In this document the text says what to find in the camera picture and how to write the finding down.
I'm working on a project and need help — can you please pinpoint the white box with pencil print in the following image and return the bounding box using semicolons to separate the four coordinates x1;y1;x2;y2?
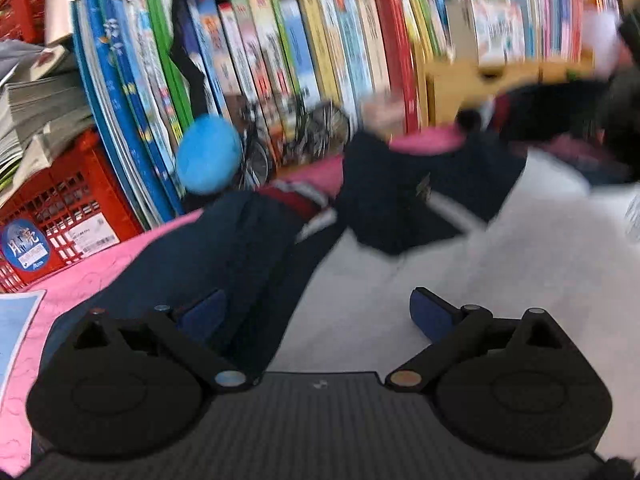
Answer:
472;0;526;68

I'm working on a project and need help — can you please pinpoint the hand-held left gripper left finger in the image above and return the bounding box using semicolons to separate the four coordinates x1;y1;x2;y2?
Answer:
47;287;256;395

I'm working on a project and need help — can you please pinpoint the row of tall blue books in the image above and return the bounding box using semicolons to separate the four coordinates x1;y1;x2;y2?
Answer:
70;0;196;231

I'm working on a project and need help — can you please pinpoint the wooden drawer organizer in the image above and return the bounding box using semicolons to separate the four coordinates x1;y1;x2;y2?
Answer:
425;55;596;126

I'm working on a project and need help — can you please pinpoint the row of colourful books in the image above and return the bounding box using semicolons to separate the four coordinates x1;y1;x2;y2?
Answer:
395;0;621;61

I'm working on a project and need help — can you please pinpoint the pink printed blanket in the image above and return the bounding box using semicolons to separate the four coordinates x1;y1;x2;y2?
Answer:
0;125;466;478

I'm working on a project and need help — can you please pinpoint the navy and white jacket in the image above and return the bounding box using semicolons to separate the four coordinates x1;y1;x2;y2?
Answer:
45;80;640;461

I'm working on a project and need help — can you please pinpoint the blue round plush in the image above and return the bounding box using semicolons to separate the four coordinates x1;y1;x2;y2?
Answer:
176;114;243;196

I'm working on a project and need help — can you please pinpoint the metal bicycle model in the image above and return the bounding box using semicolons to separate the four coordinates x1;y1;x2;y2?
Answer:
235;102;351;191

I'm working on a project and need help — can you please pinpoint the light blue booklet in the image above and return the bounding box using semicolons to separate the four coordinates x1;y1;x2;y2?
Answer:
0;292;46;396

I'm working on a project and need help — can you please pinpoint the red plastic crate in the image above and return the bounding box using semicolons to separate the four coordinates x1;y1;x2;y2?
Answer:
0;0;48;45

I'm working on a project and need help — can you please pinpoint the red snack package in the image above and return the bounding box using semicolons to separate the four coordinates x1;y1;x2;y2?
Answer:
0;130;146;293

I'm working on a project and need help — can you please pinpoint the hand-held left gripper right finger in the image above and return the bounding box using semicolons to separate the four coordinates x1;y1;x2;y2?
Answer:
384;287;571;393

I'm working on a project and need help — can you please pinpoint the stack of papers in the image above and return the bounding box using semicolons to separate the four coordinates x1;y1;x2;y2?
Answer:
0;40;96;201

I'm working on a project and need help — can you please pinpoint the row of picture books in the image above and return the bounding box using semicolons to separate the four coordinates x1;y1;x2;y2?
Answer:
170;0;426;171

